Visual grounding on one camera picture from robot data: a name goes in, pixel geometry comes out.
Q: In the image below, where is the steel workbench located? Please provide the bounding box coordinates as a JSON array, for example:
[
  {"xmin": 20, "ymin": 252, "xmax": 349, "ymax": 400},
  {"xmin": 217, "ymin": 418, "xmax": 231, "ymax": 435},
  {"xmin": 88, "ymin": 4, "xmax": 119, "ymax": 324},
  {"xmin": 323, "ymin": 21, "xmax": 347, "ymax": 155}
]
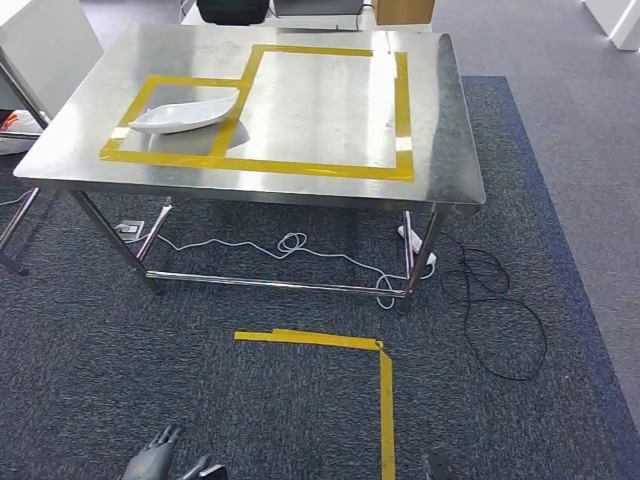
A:
[{"xmin": 13, "ymin": 24, "xmax": 487, "ymax": 313}]

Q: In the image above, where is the black floor cable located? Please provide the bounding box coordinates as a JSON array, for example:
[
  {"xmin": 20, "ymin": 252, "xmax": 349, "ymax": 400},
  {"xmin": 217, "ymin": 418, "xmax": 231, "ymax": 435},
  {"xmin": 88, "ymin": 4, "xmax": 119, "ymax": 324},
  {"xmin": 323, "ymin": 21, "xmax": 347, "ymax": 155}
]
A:
[{"xmin": 439, "ymin": 231, "xmax": 549, "ymax": 383}]

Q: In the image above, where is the white lit furniture block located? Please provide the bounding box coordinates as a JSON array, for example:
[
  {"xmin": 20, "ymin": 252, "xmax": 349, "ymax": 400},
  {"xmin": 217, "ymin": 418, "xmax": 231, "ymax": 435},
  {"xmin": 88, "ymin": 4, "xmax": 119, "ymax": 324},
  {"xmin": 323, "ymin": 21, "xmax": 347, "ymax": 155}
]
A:
[{"xmin": 582, "ymin": 0, "xmax": 640, "ymax": 52}]

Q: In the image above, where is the white floor cable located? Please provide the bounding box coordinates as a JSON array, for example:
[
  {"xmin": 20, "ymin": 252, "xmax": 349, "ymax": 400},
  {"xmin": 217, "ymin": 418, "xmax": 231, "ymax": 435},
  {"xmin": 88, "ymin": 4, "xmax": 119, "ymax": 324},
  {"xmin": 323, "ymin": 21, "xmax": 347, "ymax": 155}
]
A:
[{"xmin": 125, "ymin": 230, "xmax": 438, "ymax": 311}]

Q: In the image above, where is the white red object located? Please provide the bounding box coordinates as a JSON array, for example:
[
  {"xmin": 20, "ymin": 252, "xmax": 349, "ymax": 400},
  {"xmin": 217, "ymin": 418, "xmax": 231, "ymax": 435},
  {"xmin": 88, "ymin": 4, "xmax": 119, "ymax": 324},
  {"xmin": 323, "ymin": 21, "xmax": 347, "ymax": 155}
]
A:
[{"xmin": 0, "ymin": 109, "xmax": 50, "ymax": 158}]

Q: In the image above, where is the white power strip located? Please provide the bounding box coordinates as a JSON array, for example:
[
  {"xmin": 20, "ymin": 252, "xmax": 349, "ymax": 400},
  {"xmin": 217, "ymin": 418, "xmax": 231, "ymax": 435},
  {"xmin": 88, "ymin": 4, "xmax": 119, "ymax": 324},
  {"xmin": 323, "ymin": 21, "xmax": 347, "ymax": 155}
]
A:
[{"xmin": 397, "ymin": 225, "xmax": 438, "ymax": 266}]

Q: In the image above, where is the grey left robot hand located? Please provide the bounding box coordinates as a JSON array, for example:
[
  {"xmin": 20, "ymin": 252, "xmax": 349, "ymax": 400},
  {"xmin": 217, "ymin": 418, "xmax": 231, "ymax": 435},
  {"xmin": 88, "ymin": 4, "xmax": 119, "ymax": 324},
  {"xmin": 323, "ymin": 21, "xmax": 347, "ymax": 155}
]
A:
[{"xmin": 119, "ymin": 423, "xmax": 214, "ymax": 480}]

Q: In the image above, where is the floor socket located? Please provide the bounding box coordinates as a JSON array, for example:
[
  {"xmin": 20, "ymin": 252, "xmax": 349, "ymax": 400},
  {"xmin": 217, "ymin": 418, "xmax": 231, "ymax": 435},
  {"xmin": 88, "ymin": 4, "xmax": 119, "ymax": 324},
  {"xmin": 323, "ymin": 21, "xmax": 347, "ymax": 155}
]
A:
[{"xmin": 113, "ymin": 219, "xmax": 146, "ymax": 243}]

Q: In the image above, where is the grey laptop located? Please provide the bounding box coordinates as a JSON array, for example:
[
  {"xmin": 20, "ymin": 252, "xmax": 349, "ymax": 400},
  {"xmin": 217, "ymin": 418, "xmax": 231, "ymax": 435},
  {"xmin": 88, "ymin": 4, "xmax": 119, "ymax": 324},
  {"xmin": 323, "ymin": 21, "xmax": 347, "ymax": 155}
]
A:
[{"xmin": 272, "ymin": 0, "xmax": 366, "ymax": 18}]

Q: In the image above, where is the steel frame leg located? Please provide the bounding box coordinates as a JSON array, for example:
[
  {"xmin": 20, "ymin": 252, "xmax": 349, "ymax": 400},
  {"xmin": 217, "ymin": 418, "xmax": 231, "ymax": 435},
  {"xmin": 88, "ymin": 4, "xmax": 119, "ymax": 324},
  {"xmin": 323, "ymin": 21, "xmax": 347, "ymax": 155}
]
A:
[{"xmin": 0, "ymin": 187, "xmax": 41, "ymax": 277}]

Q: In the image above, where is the wooden box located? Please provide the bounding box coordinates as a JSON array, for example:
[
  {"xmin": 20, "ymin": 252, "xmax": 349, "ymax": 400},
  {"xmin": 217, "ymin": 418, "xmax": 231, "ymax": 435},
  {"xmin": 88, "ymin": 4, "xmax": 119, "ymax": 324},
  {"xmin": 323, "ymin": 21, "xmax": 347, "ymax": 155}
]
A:
[{"xmin": 372, "ymin": 0, "xmax": 436, "ymax": 26}]

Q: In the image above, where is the black carry case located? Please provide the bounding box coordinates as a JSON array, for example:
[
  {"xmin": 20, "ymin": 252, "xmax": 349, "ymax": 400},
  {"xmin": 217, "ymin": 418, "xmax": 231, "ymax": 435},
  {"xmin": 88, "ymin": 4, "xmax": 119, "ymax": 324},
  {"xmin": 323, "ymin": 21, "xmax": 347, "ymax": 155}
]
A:
[{"xmin": 196, "ymin": 0, "xmax": 271, "ymax": 26}]

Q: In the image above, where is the white plastic cover part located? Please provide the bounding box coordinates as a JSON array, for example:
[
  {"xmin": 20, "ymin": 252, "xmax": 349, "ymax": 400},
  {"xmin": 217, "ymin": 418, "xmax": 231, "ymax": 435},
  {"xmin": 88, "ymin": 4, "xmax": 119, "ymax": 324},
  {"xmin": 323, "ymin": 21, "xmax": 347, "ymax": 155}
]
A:
[{"xmin": 128, "ymin": 87, "xmax": 241, "ymax": 136}]

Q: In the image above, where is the yellow workbench tape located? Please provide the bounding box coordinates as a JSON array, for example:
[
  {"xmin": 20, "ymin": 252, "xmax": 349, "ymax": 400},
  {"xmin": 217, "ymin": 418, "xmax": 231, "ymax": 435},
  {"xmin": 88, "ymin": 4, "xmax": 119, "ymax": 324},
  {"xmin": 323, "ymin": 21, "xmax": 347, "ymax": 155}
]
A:
[{"xmin": 99, "ymin": 43, "xmax": 415, "ymax": 183}]

